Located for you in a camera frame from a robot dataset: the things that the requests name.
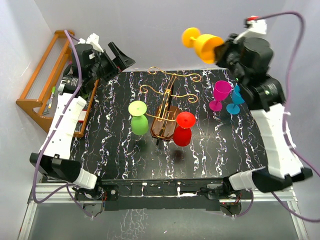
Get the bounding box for orange wooden shelf rack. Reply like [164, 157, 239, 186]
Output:
[15, 30, 103, 138]

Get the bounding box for green plastic wine glass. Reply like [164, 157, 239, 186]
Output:
[128, 100, 149, 136]

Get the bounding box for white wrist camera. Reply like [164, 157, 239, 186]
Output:
[78, 33, 104, 53]
[233, 15, 268, 44]

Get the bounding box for orange plastic wine glass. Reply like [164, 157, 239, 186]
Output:
[181, 27, 224, 64]

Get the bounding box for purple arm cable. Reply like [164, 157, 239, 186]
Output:
[234, 10, 320, 223]
[32, 29, 101, 220]

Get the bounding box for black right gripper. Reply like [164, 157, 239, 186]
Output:
[213, 34, 248, 88]

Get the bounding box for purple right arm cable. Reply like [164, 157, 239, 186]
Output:
[234, 10, 320, 223]

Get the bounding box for green capped marker pen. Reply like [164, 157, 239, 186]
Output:
[48, 86, 56, 109]

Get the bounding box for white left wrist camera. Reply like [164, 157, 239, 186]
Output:
[78, 33, 104, 53]

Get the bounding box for gold wire wine glass rack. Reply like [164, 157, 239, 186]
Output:
[139, 73, 202, 146]

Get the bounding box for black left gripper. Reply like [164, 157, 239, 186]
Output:
[88, 42, 135, 82]

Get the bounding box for magenta plastic wine glass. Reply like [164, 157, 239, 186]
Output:
[209, 80, 232, 112]

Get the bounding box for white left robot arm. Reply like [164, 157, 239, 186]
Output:
[29, 41, 135, 200]

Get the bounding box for blue plastic wine glass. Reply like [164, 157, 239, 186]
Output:
[226, 84, 245, 115]

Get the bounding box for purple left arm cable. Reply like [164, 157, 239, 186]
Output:
[32, 29, 101, 220]

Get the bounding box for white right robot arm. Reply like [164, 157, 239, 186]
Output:
[214, 33, 313, 199]

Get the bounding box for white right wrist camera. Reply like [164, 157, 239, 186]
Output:
[233, 15, 268, 44]

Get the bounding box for red plastic wine glass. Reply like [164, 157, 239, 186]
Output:
[173, 111, 196, 147]

